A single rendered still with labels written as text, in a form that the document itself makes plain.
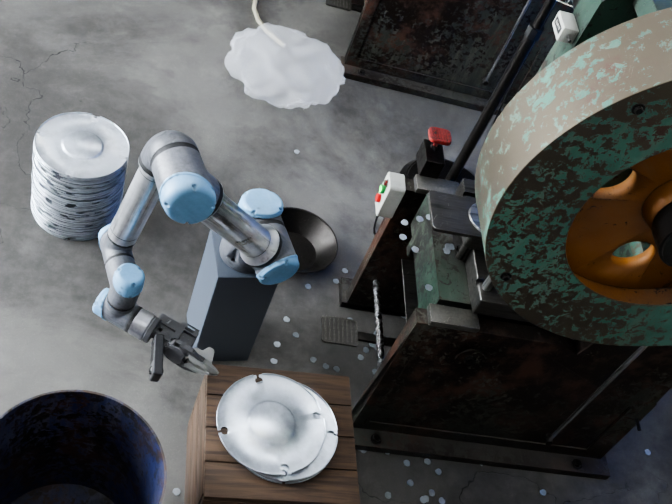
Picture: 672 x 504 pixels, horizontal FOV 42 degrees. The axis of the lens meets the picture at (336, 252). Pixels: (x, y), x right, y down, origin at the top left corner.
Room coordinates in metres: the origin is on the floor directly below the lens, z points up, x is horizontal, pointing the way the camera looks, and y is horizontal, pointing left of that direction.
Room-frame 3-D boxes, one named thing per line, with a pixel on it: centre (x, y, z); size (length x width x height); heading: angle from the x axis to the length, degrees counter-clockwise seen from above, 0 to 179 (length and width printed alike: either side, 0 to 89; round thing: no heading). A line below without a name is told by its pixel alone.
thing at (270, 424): (1.19, -0.03, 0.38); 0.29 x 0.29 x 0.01
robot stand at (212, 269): (1.61, 0.23, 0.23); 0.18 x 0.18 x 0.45; 31
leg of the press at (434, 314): (1.65, -0.69, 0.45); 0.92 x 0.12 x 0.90; 110
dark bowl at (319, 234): (2.09, 0.14, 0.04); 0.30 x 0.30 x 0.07
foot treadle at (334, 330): (1.81, -0.34, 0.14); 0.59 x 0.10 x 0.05; 110
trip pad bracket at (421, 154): (2.07, -0.14, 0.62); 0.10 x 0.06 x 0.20; 20
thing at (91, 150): (1.85, 0.87, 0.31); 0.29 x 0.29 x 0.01
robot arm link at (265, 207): (1.61, 0.23, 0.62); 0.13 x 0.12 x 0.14; 39
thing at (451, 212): (1.79, -0.30, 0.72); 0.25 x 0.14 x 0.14; 110
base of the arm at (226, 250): (1.61, 0.23, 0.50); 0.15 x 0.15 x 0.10
